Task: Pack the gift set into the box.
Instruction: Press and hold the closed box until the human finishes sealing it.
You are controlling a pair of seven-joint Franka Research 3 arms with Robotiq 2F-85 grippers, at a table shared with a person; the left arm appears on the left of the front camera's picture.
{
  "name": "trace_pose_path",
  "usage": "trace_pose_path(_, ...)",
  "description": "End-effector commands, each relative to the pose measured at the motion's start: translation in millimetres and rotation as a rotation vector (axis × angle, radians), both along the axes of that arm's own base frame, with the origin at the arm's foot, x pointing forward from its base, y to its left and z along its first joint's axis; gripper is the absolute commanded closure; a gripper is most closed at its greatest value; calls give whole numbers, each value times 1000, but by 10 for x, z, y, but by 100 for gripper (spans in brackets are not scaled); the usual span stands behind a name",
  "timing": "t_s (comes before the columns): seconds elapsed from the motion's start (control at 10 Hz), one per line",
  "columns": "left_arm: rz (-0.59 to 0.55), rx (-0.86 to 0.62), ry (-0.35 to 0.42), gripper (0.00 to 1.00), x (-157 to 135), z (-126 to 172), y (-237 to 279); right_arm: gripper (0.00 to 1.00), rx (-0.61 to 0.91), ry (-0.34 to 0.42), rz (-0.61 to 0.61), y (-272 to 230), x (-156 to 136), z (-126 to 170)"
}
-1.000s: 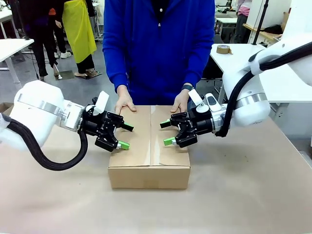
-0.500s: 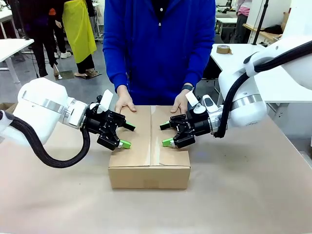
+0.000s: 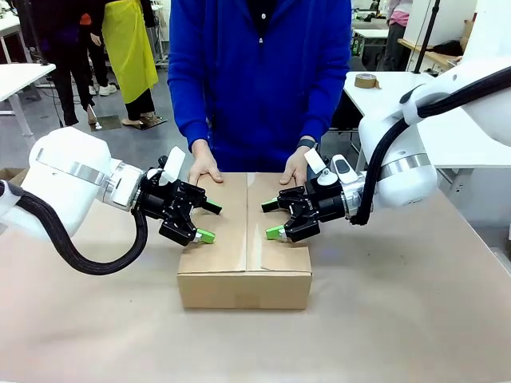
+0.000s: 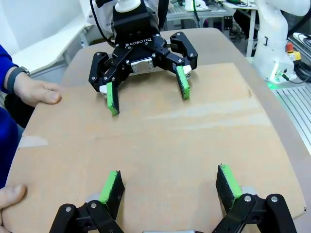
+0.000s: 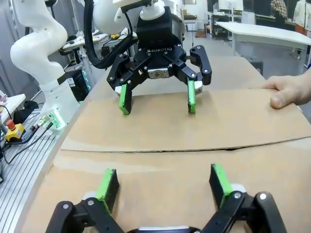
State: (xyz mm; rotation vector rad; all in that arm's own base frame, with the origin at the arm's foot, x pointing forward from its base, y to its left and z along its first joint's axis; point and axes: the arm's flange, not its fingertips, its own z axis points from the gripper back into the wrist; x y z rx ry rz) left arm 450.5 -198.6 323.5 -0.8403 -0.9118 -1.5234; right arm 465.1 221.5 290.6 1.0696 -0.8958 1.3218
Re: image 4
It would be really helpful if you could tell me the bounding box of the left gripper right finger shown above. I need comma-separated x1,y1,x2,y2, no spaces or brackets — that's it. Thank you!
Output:
211,164,298,233

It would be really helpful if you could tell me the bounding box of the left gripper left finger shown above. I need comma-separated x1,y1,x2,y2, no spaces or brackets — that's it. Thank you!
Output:
50,169,126,233

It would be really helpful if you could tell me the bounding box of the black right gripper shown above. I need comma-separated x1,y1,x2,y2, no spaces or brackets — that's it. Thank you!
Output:
88,4,199,116

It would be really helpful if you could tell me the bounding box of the brown cardboard box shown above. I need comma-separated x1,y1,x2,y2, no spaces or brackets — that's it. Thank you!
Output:
0,62,308,233

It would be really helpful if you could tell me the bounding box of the left forearm in blue sleeve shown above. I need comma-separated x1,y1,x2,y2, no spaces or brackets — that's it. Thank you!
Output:
0,43,21,95

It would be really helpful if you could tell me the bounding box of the person's right hand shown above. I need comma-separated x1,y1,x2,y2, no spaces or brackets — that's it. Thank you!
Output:
0,183,27,233

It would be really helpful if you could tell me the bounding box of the person's left hand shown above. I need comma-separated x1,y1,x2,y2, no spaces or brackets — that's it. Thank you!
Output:
11,71,62,105

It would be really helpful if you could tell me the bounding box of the white curved shelf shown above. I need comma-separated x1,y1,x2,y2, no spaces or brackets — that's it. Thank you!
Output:
9,23,93,76

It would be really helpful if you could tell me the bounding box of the person in blue coat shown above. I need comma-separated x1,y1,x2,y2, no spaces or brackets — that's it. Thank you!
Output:
0,106,24,189

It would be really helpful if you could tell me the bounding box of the red emergency stop button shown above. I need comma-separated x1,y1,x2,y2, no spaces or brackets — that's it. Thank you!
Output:
285,41,302,62

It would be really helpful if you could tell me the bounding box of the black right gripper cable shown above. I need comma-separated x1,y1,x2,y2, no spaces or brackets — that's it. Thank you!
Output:
89,0,118,47

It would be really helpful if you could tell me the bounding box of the aluminium profile frame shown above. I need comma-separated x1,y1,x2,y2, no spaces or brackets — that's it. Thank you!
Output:
274,82,311,152

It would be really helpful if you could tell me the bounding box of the black cable bundle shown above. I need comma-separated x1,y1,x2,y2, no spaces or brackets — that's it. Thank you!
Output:
293,31,311,83

